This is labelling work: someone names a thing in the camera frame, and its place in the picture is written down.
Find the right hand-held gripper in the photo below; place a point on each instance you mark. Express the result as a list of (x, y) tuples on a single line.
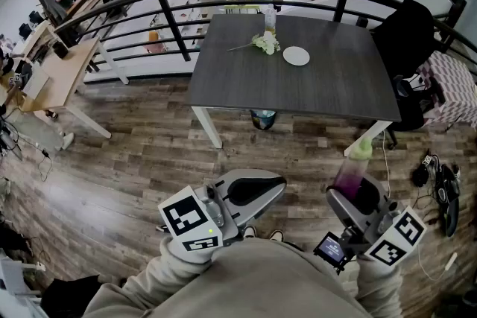
[(395, 234)]

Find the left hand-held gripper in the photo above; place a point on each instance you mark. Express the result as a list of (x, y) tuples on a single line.
[(194, 216)]

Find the purple eggplant with green stem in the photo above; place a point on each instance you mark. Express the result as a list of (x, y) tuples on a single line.
[(350, 178)]

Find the person's right forearm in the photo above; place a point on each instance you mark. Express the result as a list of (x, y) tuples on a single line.
[(376, 286)]

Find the person's left forearm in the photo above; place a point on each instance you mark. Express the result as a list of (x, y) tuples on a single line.
[(167, 272)]

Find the person's left shoe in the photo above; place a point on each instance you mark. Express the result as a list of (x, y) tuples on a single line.
[(249, 232)]

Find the person's shoe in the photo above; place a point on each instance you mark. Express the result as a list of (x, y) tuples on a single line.
[(249, 232), (276, 235), (67, 141)]

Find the small black display screen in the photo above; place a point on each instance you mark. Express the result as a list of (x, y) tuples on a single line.
[(329, 248)]

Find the person's right shoe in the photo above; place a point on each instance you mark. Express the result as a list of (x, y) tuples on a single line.
[(276, 235)]

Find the black trash bin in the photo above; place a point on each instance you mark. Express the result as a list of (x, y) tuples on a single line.
[(263, 120)]

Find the black spare gripper device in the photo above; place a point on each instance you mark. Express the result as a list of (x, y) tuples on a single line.
[(449, 197)]

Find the person's beige sweatshirt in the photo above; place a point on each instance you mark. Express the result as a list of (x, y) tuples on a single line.
[(253, 283)]

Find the dark wooden table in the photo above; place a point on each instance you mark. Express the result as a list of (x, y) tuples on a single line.
[(298, 93)]

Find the white power strip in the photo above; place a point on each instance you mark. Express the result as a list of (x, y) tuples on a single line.
[(451, 260)]

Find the white round plate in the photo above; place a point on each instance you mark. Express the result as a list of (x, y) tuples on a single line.
[(296, 56)]

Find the white flower bouquet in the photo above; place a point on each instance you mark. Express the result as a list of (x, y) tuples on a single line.
[(266, 42)]

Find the pink checkered box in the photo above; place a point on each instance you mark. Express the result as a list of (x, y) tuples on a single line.
[(454, 85)]

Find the clear plastic bottle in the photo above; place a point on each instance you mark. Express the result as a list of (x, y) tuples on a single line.
[(270, 16)]

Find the orange chair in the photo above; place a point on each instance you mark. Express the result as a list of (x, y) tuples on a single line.
[(154, 42)]

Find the black office chair with jacket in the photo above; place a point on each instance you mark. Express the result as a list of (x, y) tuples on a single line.
[(406, 37)]

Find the light wooden desk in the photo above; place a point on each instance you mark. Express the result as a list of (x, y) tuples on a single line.
[(67, 78)]

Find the black bag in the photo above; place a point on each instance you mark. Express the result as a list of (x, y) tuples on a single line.
[(69, 294)]

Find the small black box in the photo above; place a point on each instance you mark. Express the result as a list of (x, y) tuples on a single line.
[(60, 50)]

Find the white laptop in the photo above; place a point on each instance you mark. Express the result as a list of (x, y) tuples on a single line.
[(35, 83)]

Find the black monitor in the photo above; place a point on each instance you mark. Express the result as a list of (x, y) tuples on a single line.
[(48, 5)]

